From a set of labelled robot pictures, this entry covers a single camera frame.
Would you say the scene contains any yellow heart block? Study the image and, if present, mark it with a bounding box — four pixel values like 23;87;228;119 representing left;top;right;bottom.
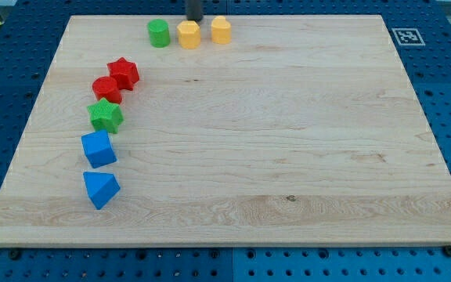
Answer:
211;16;232;45

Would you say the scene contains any black bolt front left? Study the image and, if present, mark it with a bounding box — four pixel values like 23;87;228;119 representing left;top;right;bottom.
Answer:
8;248;22;261

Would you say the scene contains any green star block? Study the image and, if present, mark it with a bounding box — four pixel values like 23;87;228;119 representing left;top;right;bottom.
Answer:
87;98;124;134

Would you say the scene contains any green cylinder block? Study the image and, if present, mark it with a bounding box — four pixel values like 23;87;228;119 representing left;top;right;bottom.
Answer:
147;19;171;48

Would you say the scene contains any yellow hexagon block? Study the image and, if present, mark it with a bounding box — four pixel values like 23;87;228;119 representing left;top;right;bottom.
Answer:
177;20;201;49

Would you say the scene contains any black bolt front right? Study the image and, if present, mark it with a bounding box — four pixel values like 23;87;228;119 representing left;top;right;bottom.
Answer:
442;245;451;258

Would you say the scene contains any blue triangle block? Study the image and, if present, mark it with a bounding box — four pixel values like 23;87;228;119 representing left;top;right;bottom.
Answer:
83;172;121;210

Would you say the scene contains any red cylinder block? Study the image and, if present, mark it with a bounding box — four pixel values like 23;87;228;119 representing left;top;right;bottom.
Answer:
92;76;122;104

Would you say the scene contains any white fiducial marker tag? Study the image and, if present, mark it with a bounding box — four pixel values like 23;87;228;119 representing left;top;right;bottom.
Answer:
391;27;425;46

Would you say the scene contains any wooden board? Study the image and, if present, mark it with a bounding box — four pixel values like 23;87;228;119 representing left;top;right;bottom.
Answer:
0;15;451;248

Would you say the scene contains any blue cube block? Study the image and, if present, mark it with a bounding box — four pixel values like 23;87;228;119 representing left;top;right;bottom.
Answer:
81;129;117;168

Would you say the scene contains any black bolt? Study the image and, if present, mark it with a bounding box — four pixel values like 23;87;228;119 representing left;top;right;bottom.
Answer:
8;248;22;261
442;245;451;258

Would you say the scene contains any red star block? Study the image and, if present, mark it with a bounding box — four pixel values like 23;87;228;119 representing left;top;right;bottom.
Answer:
106;57;140;91

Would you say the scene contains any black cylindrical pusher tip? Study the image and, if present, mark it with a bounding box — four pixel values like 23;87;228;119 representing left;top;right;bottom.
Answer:
185;0;204;22

